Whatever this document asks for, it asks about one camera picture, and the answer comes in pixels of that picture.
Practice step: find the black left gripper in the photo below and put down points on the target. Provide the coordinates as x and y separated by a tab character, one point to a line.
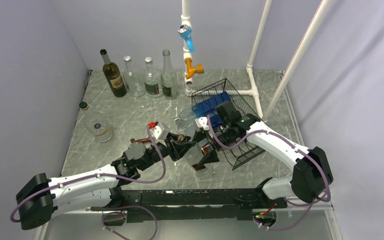
176	145

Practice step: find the clear blue bottle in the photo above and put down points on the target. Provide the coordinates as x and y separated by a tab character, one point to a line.
203	108
215	120

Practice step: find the clear bottle dark label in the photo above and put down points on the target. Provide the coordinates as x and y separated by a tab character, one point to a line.
134	79

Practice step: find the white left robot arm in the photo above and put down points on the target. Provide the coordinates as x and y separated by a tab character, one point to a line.
43	198

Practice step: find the white diagonal pole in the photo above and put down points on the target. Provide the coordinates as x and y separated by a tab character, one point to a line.
309	34

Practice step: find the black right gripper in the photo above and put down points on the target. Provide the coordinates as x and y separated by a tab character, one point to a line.
211	157

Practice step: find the orange pipe valve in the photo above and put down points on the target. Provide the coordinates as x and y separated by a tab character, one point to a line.
192	70

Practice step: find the clear blue bottle upper left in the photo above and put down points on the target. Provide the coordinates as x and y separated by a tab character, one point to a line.
203	108

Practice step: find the tall clear open-neck bottle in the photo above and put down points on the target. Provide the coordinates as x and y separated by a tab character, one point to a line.
169	77

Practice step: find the clear blue bottle lower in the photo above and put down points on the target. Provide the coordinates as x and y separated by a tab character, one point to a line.
215	120

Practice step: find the clear black-capped bottle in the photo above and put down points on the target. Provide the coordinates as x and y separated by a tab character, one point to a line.
193	156

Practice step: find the black wire wine rack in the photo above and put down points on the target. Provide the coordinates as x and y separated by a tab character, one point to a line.
245	151

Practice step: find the round clear flask bottle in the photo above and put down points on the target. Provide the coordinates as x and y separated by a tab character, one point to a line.
96	123

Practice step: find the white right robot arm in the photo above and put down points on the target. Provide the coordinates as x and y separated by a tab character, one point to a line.
311	173

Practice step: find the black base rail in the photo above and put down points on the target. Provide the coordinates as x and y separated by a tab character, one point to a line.
193	204

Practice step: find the dark green wine bottle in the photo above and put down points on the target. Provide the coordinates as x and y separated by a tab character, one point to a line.
113	75

